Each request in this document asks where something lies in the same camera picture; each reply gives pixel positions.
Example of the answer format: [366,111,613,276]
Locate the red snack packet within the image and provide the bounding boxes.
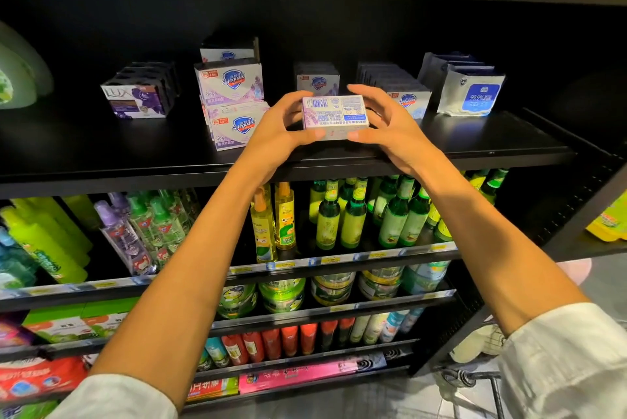
[0,355,89,402]

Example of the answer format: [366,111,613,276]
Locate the yellow red packets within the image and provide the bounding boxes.
[186,377,240,403]

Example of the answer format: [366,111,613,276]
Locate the row of white upright packs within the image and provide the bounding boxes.
[418,51,507,119]

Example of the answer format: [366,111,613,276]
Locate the row of white pink soap boxes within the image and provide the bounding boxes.
[294,62,342,98]

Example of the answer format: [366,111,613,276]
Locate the green lidded wipe tub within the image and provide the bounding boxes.
[217,283,260,320]
[404,260,452,294]
[357,267,405,300]
[310,271,358,306]
[259,279,307,314]

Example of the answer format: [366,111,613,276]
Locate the yellow detergent jug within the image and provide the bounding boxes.
[586,188,627,243]

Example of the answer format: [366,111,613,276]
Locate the person's right hand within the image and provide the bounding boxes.
[346,83,442,180]

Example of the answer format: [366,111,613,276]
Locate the row of white blue soap boxes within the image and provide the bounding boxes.
[355,62,433,121]

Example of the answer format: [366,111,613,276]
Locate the person's left forearm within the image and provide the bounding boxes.
[88,164,285,410]

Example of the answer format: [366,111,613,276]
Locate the row of white small bottles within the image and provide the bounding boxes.
[349,306,425,346]

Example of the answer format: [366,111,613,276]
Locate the green white box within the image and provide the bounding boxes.
[83,296,138,339]
[22,304,97,345]

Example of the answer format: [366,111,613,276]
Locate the row of purple soap boxes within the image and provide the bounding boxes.
[100,62,180,121]

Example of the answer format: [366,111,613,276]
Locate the long pink packet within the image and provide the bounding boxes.
[238,352,389,395]

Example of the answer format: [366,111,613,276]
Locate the black store shelf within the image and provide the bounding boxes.
[0,0,627,419]

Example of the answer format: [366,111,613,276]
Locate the person's left hand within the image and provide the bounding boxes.
[235,90,327,185]

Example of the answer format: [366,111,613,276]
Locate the row of white red soap boxes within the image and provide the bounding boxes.
[200,36,262,64]

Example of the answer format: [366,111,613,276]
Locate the cream white pouch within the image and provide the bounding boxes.
[451,324,507,364]

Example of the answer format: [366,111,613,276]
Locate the person's right forearm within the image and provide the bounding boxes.
[411,154,587,337]

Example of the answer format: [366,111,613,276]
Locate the single white pink soap box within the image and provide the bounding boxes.
[202,100,272,151]
[302,94,372,141]
[194,58,266,107]

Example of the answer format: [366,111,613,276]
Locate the pale green pump soap bottle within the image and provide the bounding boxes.
[0,20,55,111]

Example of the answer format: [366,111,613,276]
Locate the black wire shopping cart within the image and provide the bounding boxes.
[439,360,511,419]

